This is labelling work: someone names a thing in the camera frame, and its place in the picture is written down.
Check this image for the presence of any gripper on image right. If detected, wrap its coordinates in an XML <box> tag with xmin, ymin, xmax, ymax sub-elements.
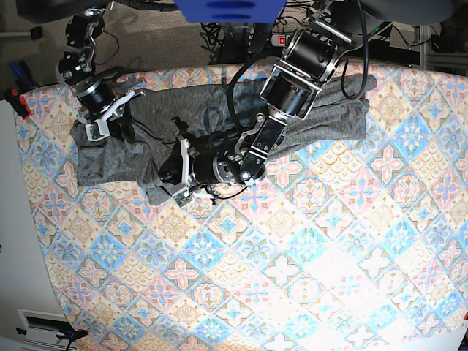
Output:
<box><xmin>158</xmin><ymin>120</ymin><xmax>241</xmax><ymax>205</ymax></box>

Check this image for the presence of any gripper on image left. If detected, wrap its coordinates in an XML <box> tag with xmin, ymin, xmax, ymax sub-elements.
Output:
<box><xmin>76</xmin><ymin>67</ymin><xmax>144</xmax><ymax>143</ymax></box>

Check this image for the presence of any grey t-shirt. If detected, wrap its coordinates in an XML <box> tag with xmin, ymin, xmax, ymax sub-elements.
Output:
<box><xmin>70</xmin><ymin>78</ymin><xmax>369</xmax><ymax>205</ymax></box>

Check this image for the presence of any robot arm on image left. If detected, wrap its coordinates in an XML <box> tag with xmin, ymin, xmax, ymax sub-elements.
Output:
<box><xmin>56</xmin><ymin>7</ymin><xmax>141</xmax><ymax>143</ymax></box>

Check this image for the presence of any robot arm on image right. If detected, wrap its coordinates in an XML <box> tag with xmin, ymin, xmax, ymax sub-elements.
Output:
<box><xmin>159</xmin><ymin>1</ymin><xmax>370</xmax><ymax>205</ymax></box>

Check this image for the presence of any red black clamp left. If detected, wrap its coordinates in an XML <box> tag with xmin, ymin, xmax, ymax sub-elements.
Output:
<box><xmin>4</xmin><ymin>88</ymin><xmax>31</xmax><ymax>119</ymax></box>

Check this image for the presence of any white power strip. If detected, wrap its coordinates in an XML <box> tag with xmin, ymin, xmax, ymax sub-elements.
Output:
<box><xmin>271</xmin><ymin>34</ymin><xmax>291</xmax><ymax>48</ymax></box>

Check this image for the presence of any black orange clamp bottom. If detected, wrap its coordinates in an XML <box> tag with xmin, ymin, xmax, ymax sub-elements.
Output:
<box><xmin>56</xmin><ymin>329</ymin><xmax>88</xmax><ymax>344</ymax></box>

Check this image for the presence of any patterned tablecloth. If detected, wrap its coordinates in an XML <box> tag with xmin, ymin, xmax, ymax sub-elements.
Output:
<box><xmin>15</xmin><ymin>65</ymin><xmax>467</xmax><ymax>350</ymax></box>

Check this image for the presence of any white vent panel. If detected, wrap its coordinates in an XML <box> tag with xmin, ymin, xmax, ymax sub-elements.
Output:
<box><xmin>16</xmin><ymin>309</ymin><xmax>72</xmax><ymax>350</ymax></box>

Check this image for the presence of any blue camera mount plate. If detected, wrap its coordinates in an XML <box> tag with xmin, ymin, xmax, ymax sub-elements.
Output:
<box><xmin>174</xmin><ymin>0</ymin><xmax>287</xmax><ymax>24</ymax></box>

